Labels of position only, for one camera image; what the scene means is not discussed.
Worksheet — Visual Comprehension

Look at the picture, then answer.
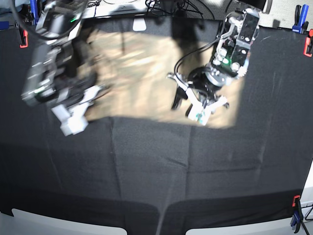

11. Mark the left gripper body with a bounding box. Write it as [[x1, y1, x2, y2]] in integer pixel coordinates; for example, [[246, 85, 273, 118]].
[[187, 65, 231, 98]]

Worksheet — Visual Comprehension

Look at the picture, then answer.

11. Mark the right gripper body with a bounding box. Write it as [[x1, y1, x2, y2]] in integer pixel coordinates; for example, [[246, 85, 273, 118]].
[[21, 71, 97, 107]]

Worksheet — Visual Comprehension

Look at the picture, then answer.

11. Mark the camouflage t-shirt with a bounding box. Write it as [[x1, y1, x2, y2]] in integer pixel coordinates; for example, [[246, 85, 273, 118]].
[[80, 30, 247, 130]]

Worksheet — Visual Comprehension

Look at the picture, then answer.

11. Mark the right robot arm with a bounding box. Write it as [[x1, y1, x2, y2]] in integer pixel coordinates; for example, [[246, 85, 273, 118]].
[[21, 0, 110, 109]]

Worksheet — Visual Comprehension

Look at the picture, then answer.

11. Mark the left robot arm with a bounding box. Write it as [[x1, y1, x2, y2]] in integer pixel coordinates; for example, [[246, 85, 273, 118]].
[[168, 0, 272, 111]]

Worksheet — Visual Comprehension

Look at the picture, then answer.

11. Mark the red black clamp left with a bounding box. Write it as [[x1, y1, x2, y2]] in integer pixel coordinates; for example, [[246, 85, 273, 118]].
[[15, 22, 28, 48]]

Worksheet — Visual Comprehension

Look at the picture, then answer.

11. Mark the red black clamp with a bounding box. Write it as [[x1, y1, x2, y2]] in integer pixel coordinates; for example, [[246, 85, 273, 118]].
[[303, 29, 313, 57], [15, 22, 28, 48]]

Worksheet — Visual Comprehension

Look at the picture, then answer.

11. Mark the blue clamp top left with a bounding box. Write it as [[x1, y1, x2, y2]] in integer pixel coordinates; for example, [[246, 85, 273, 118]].
[[28, 0, 43, 25]]

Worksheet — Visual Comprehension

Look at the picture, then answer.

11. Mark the black table cloth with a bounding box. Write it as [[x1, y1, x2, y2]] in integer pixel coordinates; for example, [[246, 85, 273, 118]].
[[0, 19, 313, 235]]

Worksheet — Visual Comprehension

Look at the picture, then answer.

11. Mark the red black clamp right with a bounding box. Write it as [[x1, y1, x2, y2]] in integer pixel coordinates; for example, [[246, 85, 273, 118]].
[[303, 29, 313, 57]]

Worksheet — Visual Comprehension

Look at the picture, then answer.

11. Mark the blue clamp top right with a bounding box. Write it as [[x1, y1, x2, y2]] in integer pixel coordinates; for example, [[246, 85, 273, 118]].
[[292, 4, 309, 34]]

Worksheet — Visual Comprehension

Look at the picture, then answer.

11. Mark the blue orange clamp bottom right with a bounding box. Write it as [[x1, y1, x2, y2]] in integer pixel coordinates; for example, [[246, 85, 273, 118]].
[[290, 195, 303, 234]]

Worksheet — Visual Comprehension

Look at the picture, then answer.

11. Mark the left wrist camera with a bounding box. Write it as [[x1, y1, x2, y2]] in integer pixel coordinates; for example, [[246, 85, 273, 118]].
[[186, 105, 211, 126]]

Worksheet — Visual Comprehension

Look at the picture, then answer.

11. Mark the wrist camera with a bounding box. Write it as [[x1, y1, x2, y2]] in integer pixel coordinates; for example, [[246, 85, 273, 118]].
[[51, 103, 89, 136], [186, 105, 211, 126]]

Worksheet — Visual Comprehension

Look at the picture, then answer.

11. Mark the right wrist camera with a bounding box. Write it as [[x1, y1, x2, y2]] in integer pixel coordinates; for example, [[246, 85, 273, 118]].
[[51, 103, 89, 136]]

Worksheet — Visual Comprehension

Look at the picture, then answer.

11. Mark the black cable bundle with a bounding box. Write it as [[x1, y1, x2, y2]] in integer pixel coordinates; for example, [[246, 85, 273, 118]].
[[144, 0, 205, 18]]

